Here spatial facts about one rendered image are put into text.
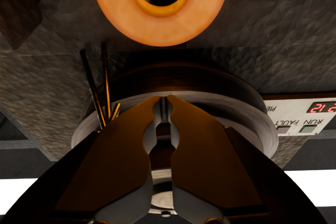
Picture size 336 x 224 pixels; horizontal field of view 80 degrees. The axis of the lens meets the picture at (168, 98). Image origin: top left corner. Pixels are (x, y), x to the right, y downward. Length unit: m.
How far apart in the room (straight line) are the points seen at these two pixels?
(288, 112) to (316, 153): 8.68
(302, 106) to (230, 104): 0.33
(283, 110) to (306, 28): 0.28
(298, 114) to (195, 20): 0.49
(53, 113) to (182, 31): 0.50
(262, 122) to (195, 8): 0.25
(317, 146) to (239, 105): 9.21
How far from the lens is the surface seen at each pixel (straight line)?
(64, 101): 0.62
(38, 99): 0.65
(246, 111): 0.38
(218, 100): 0.35
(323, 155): 9.43
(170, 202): 0.49
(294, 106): 0.65
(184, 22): 0.28
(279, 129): 0.72
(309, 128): 0.77
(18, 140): 6.55
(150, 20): 0.28
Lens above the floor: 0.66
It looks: 47 degrees up
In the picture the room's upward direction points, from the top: 177 degrees clockwise
